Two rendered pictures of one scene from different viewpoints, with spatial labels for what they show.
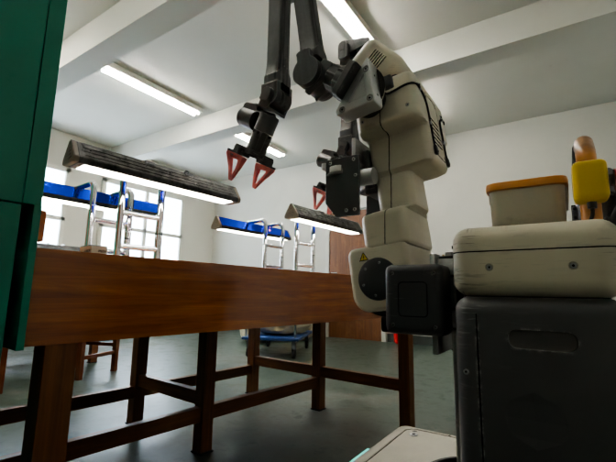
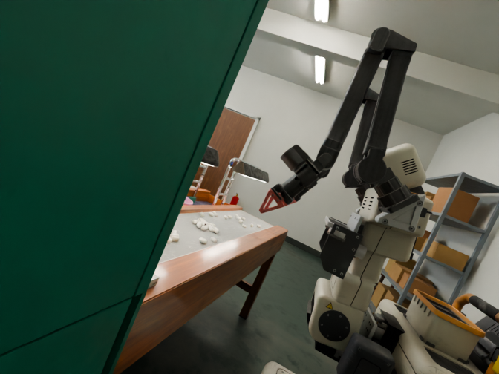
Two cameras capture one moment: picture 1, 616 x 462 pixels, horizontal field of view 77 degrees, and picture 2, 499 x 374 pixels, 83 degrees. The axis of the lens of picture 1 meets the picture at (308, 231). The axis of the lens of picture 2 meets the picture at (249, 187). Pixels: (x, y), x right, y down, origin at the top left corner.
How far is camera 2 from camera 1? 0.76 m
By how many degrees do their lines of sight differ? 24
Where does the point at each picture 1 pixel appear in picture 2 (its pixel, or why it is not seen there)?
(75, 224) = not seen: outside the picture
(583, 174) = not seen: outside the picture
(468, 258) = not seen: outside the picture
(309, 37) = (384, 133)
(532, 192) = (462, 332)
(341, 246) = (216, 133)
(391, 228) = (360, 299)
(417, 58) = (346, 44)
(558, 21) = (441, 80)
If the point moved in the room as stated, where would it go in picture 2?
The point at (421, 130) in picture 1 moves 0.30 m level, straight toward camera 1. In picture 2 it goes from (411, 240) to (491, 277)
